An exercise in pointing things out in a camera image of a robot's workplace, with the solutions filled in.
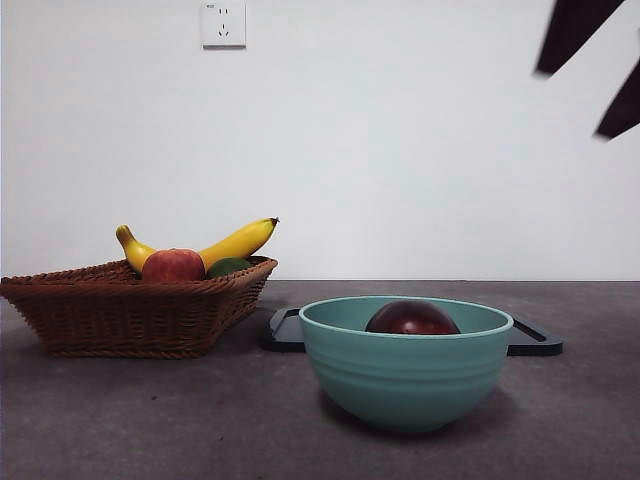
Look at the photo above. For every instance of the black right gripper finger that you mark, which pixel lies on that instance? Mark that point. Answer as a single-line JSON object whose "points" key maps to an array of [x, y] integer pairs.
{"points": [[570, 30], [622, 110]]}

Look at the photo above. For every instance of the dark purple plum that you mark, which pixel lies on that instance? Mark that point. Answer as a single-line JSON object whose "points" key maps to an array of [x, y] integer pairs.
{"points": [[412, 317]]}

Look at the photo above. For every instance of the teal ribbed bowl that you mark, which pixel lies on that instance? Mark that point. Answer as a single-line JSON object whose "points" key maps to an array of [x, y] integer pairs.
{"points": [[405, 375]]}

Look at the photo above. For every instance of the yellow banana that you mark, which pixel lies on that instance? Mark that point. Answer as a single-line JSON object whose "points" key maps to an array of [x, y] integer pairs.
{"points": [[240, 240]]}

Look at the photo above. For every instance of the black rectangular tray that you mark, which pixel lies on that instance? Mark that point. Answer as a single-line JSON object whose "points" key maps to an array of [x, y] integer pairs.
{"points": [[285, 335]]}

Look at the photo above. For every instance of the green avocado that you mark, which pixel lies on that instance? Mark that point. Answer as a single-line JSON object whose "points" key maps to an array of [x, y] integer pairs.
{"points": [[227, 267]]}

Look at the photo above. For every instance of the red yellow apple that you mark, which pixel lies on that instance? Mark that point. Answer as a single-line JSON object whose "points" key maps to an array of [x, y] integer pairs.
{"points": [[174, 265]]}

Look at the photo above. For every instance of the brown wicker basket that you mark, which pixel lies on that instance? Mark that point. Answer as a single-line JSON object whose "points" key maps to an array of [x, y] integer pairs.
{"points": [[130, 320]]}

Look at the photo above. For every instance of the white wall socket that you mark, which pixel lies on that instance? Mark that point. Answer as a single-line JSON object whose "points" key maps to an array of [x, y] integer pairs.
{"points": [[224, 25]]}

